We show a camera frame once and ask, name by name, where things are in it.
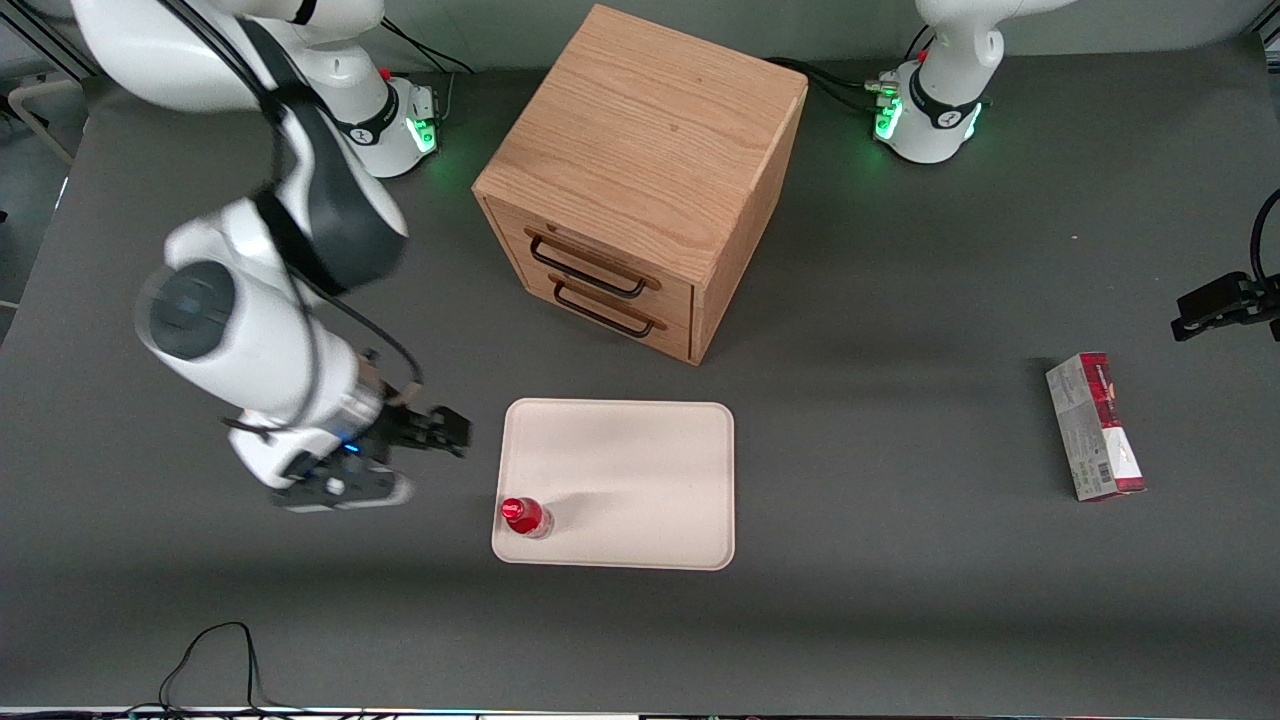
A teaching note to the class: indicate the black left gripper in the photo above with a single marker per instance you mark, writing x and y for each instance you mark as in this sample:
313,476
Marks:
1224,304

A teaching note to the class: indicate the beige plastic tray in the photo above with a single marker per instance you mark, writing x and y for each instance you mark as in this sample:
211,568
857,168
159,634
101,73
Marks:
630,470

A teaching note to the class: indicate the red and grey carton box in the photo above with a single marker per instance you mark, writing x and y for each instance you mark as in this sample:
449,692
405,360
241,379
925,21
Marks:
1095,425

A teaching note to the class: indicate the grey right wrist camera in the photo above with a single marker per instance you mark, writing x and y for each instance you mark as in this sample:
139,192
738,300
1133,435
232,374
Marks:
345,490

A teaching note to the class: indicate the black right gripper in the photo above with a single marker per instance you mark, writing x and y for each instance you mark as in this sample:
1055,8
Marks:
400,432

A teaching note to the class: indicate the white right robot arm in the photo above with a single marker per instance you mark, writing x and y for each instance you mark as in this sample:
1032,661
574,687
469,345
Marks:
250,340

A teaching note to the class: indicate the red coke bottle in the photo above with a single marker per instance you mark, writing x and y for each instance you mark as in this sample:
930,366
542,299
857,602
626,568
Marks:
523,516

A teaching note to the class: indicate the wooden drawer front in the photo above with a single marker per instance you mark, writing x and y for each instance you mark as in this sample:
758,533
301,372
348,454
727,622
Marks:
600,250
625,318

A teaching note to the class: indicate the wooden drawer cabinet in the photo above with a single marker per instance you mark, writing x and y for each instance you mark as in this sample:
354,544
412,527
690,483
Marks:
650,140

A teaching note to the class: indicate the beige tubular frame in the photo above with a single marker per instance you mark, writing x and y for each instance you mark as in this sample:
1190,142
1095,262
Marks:
35,125

